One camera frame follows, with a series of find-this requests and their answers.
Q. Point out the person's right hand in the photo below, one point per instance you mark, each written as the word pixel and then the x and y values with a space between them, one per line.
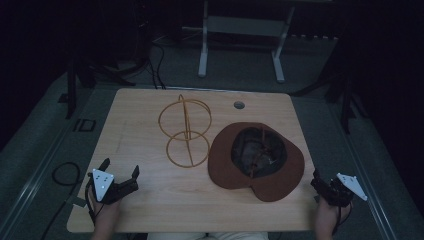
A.
pixel 330 213

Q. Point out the black metal stand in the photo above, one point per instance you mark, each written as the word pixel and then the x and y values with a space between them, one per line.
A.
pixel 71 86

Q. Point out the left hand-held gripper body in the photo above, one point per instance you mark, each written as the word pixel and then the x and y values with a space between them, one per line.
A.
pixel 110 191

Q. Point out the white metal desk frame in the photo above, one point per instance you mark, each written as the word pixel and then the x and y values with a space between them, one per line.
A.
pixel 245 26

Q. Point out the dark metal stand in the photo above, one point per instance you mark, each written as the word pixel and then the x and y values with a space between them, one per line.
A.
pixel 346 100

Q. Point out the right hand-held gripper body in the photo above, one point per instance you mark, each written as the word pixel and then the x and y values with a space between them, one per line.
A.
pixel 340 193

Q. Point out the black rectangular floor frame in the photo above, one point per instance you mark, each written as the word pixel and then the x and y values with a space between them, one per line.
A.
pixel 75 125

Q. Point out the brown felt hat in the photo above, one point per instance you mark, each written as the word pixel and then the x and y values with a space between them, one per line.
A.
pixel 226 160

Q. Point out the grey round table grommet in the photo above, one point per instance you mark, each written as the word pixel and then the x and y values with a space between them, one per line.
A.
pixel 239 105

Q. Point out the person's left hand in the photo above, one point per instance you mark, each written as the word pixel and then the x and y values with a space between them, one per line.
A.
pixel 107 210

